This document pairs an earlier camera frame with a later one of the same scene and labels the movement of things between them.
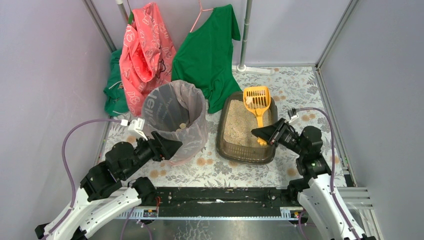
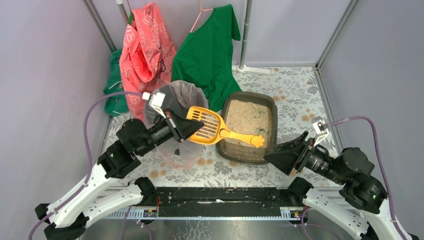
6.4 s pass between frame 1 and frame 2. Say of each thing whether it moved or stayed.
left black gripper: moved
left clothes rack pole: stayed
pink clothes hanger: stayed
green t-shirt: stayed
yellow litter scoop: moved
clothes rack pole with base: stayed
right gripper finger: moved
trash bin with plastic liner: stayed
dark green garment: stayed
